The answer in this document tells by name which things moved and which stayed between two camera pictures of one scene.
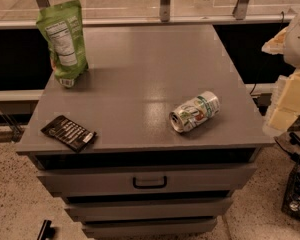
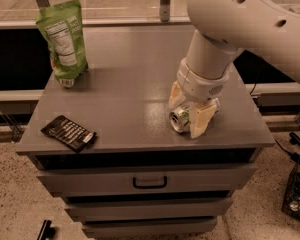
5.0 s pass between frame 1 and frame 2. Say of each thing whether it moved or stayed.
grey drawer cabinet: stayed
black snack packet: stayed
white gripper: moved
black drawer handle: stayed
